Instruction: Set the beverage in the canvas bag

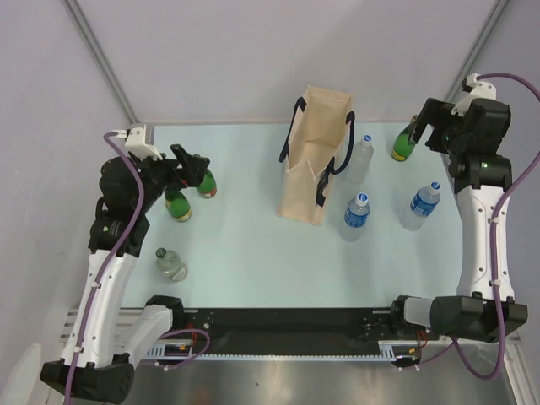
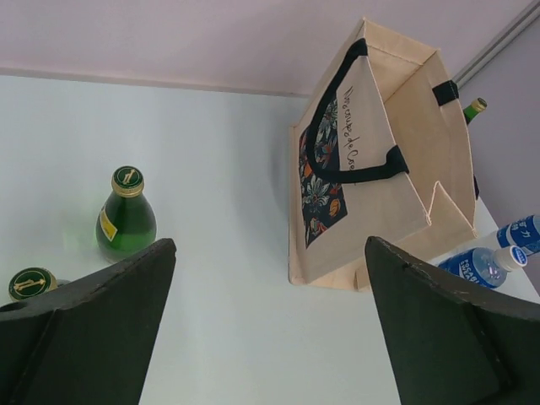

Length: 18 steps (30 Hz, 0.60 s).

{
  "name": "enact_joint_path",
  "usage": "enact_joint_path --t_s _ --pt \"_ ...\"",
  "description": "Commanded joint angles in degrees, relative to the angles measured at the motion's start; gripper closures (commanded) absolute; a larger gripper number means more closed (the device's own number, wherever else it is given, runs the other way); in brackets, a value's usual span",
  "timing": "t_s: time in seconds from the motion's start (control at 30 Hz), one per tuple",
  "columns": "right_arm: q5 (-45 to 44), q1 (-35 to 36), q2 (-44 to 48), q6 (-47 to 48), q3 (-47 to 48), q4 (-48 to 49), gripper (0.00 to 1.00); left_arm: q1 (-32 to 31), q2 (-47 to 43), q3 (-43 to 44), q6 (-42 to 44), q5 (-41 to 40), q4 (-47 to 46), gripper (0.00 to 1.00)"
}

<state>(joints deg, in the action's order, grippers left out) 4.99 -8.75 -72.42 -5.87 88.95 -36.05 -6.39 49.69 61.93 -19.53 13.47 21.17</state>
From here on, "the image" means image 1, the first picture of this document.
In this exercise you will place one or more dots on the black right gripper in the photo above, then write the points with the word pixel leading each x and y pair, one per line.
pixel 438 113

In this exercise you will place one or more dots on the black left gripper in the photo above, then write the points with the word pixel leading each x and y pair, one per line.
pixel 193 168

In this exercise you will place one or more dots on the green glass bottle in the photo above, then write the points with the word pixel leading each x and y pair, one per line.
pixel 402 148

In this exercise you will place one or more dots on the green bottle orange label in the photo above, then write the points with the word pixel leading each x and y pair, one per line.
pixel 208 186

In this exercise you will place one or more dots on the clear unlabelled water bottle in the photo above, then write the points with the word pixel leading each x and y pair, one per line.
pixel 359 163

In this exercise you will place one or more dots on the blue label water bottle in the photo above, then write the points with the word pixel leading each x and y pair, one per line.
pixel 421 206
pixel 355 217

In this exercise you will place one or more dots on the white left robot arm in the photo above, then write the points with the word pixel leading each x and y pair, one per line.
pixel 96 365

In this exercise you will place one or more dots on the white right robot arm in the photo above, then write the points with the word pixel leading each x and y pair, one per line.
pixel 484 307

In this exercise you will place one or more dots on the beige canvas tote bag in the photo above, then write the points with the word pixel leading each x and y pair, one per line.
pixel 318 147

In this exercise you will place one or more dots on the green bottle yellow label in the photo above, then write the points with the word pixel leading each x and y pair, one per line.
pixel 178 206

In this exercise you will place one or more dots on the clear short glass bottle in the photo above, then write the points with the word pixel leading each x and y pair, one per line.
pixel 171 264

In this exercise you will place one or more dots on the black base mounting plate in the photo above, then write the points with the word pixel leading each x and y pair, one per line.
pixel 302 328

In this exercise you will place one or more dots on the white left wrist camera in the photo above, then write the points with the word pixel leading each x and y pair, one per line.
pixel 139 141

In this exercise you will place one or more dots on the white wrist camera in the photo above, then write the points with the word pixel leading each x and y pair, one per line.
pixel 474 88
pixel 139 141

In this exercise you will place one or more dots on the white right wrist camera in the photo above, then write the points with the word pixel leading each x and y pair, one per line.
pixel 474 88

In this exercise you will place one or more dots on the right aluminium frame post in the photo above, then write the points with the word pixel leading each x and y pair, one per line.
pixel 489 25

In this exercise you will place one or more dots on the aluminium frame post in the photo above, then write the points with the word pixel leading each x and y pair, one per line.
pixel 489 25
pixel 95 50

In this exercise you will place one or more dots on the left aluminium frame post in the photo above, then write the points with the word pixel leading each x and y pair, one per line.
pixel 95 50

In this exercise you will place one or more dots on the blue slotted cable duct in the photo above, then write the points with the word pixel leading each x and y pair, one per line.
pixel 175 353

